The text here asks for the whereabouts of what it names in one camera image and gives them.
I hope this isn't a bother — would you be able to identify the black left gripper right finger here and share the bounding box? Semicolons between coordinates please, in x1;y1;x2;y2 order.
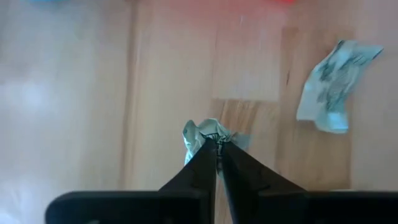
222;142;398;224

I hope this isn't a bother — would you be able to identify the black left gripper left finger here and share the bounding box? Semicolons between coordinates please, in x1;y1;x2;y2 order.
45;139;218;224

